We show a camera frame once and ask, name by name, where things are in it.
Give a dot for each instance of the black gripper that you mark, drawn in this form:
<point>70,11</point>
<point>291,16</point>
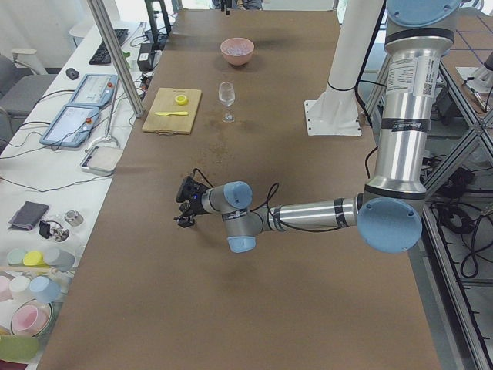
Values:
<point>195,206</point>

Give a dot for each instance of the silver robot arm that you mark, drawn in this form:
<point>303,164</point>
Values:
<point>388,213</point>

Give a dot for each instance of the clear wine glass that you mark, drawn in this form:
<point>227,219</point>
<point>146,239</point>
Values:
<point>227,97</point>

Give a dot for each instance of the clear ice cubes pile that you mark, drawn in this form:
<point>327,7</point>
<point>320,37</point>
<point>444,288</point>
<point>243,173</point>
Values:
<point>237,47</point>

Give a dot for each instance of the yellow plastic knife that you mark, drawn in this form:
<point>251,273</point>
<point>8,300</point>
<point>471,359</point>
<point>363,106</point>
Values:
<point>174,113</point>

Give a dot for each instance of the steel weight cylinder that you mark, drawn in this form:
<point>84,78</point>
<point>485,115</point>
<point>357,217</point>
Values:
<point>73,218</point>

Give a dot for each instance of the yellow lemon slice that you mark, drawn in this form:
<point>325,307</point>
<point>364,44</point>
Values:
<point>181,99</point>

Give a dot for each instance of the bamboo cutting board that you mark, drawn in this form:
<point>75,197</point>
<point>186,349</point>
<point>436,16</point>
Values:
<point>164,102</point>

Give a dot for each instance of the grey plastic cup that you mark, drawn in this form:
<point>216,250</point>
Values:
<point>59,259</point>

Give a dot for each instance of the near blue teach pendant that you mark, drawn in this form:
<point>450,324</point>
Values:
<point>71,127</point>

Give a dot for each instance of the blue teach pendant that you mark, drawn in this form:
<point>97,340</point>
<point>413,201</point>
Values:
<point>94,90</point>
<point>71,127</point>

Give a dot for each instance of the blue plastic cup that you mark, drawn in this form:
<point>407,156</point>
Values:
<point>44,289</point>

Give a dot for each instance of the yellow plastic cup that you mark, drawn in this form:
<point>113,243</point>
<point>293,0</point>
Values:
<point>34,259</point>

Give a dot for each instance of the far blue teach pendant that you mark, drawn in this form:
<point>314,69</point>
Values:
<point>94,90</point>

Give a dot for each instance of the grey folded cloth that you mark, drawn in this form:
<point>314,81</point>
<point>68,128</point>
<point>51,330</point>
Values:
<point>28,216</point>

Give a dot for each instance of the pink bowl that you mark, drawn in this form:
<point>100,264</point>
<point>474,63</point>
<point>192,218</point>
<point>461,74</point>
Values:
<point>237,60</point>

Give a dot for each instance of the pink cup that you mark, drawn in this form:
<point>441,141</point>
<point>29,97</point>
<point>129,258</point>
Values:
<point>30,319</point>

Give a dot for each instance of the black computer mouse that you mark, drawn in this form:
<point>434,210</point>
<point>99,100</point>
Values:
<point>72,73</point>

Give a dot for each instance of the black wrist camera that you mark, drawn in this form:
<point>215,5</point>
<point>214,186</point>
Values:
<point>186,190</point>

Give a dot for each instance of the black small device with cable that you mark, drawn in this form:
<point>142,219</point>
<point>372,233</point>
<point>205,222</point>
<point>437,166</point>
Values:
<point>48,228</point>

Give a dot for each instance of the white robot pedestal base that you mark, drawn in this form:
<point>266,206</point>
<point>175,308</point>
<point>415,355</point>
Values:
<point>335,112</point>

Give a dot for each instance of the aluminium frame post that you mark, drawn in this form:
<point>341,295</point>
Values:
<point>104,25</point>

